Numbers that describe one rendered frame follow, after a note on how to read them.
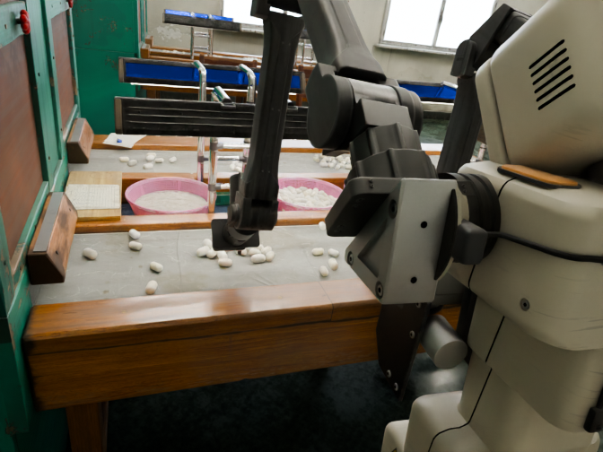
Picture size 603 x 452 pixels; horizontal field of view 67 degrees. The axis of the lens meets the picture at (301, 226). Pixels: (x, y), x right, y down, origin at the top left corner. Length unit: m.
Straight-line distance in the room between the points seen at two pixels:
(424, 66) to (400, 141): 6.56
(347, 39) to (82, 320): 0.68
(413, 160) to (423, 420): 0.36
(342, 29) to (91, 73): 3.32
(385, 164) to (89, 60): 3.49
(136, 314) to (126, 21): 3.00
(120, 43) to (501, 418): 3.51
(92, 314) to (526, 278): 0.77
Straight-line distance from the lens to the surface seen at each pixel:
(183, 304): 0.97
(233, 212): 0.83
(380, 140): 0.44
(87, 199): 1.39
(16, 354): 0.93
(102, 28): 3.77
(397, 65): 6.80
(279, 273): 1.13
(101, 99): 3.85
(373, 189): 0.38
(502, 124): 0.50
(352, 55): 0.55
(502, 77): 0.51
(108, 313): 0.96
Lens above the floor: 1.34
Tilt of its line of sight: 26 degrees down
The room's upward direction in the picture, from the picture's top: 8 degrees clockwise
